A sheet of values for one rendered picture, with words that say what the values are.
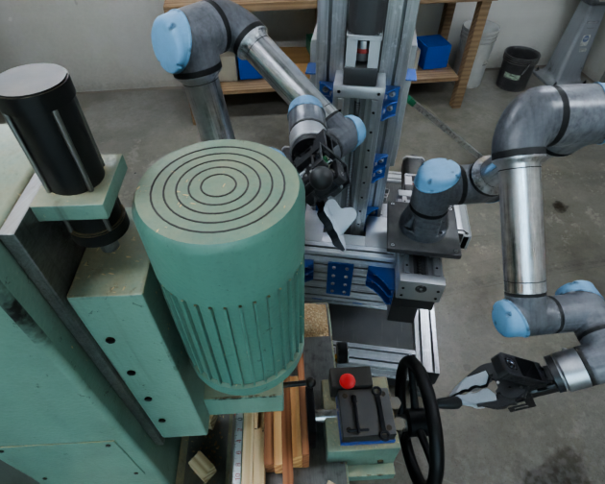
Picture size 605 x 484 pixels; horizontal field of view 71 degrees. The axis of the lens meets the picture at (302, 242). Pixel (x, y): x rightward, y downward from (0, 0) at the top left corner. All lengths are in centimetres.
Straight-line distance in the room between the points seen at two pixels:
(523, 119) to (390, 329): 118
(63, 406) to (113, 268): 21
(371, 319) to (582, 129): 120
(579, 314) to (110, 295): 83
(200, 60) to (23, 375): 72
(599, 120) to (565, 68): 350
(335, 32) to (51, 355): 99
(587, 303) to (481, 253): 162
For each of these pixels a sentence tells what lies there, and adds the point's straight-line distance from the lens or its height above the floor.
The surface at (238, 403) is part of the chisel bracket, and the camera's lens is 80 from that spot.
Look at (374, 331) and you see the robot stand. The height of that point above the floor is 21.
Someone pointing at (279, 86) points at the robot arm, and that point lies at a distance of 105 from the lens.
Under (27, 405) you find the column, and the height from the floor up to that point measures 126.
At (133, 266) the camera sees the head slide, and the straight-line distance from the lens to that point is 50.
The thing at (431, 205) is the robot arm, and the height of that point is 96.
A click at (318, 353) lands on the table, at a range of 100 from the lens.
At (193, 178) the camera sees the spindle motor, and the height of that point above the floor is 151.
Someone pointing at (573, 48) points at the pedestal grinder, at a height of 32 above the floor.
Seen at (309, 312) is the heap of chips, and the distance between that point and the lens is 101.
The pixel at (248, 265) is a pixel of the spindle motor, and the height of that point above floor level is 147.
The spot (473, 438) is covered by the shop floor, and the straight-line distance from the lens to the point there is 200.
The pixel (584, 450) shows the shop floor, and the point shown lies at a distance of 216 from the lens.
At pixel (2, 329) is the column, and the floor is 143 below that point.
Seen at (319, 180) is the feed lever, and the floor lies 141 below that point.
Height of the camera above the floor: 178
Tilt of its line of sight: 47 degrees down
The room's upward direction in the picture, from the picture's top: straight up
